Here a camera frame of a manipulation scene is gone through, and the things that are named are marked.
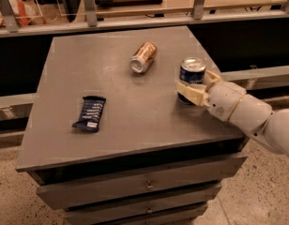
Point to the orange white bag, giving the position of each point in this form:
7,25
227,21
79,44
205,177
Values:
24,13

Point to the grey metal railing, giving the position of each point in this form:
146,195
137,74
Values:
87,19

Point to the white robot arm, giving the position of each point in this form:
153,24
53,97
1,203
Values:
258,121

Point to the grey drawer cabinet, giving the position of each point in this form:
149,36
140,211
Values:
154,159

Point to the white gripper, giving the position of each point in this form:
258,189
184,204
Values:
225,99

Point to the dark blue snack bar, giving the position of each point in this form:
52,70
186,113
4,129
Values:
90,114

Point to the gold soda can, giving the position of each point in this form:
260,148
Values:
143,58

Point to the blue pepsi can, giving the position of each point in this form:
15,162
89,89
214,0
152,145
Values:
192,72

